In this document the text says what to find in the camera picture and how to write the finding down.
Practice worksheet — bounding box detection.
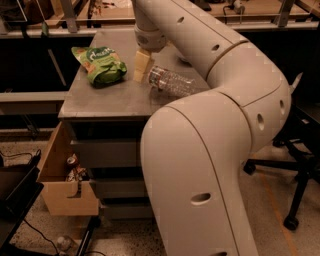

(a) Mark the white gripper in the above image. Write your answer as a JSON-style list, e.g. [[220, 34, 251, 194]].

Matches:
[[133, 26, 167, 83]]

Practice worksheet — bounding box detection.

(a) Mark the clear plastic water bottle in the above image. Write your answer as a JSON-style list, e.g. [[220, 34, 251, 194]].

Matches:
[[147, 66, 196, 98]]

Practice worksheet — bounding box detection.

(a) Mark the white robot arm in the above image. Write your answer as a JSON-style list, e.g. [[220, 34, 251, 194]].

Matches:
[[132, 0, 291, 256]]

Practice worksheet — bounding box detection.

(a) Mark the plastic bottle on floor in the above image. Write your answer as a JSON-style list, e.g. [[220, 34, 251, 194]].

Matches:
[[57, 236, 78, 256]]

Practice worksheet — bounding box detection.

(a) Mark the green snack bag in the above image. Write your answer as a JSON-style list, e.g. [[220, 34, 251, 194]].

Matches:
[[71, 46, 127, 85]]

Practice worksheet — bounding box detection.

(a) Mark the grey drawer cabinet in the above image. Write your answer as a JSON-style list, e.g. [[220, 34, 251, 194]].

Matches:
[[57, 28, 211, 221]]

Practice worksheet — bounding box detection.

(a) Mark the red can in box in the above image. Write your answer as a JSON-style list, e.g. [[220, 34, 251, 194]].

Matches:
[[66, 156, 78, 169]]

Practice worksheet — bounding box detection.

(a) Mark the middle grey drawer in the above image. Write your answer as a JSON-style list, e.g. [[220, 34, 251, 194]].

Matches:
[[90, 178, 147, 199]]

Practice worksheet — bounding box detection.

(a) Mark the wooden workbench behind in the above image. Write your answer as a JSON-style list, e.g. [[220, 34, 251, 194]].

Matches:
[[0, 0, 319, 34]]

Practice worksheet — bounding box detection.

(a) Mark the wooden storage box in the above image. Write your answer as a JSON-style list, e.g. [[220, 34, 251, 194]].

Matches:
[[38, 122, 99, 216]]

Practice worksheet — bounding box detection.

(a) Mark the bottom grey drawer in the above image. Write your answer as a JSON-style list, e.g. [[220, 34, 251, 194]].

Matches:
[[100, 203, 153, 220]]

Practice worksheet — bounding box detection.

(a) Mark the black cart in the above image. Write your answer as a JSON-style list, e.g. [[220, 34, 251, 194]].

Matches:
[[0, 150, 43, 256]]

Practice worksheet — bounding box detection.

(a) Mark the black office chair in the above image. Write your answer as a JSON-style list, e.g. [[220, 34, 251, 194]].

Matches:
[[243, 107, 320, 231]]

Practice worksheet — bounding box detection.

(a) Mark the black cable on floor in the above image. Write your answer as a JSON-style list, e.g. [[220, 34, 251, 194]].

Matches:
[[19, 218, 61, 256]]

